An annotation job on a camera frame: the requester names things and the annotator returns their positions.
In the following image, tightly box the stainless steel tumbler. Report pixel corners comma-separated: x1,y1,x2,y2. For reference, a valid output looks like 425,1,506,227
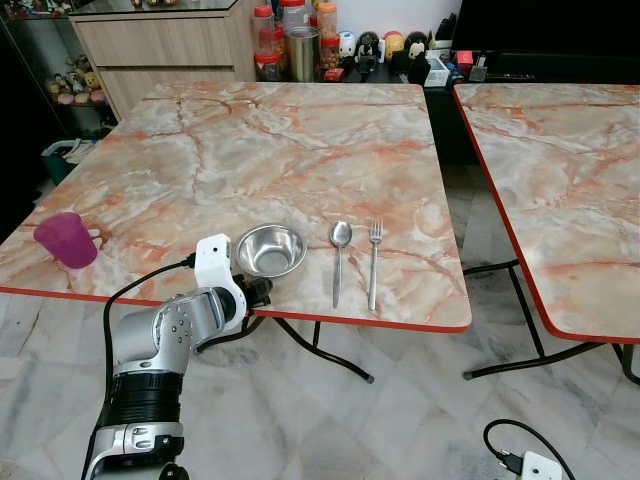
287,27,322,83

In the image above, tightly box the black television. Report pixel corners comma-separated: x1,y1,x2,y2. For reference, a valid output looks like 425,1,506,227
452,0,640,57

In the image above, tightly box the black and white panda figurine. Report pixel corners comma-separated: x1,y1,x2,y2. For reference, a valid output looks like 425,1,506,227
357,32,382,63

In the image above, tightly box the light wooden cabinet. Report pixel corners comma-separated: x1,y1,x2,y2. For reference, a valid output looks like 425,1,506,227
69,0,257,119

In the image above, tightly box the teal bag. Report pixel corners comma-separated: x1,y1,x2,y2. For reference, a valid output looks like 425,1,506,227
41,139,97,187

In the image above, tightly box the stainless steel spoon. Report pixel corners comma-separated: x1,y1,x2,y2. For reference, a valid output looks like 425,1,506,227
330,221,354,309

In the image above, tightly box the dark glass display shelf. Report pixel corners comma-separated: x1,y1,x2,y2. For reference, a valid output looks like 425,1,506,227
0,8,117,141

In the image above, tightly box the stainless steel fork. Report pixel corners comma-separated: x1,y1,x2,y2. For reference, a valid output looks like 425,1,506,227
365,220,386,312

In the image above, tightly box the orange lid snack jar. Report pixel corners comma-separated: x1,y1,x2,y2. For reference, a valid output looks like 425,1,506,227
315,3,340,71

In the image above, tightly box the red lid snack jar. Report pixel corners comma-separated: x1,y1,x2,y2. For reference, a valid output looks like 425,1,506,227
252,5,285,82

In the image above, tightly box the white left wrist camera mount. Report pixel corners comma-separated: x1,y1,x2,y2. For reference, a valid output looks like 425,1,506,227
194,234,249,336

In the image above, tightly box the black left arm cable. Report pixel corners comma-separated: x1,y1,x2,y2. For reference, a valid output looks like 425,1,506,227
102,255,197,346

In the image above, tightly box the purple plastic cup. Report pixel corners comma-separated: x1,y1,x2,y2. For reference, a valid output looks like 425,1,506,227
33,212,100,270

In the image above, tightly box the stainless steel bowl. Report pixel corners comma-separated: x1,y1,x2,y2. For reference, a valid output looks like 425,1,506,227
237,224,308,280

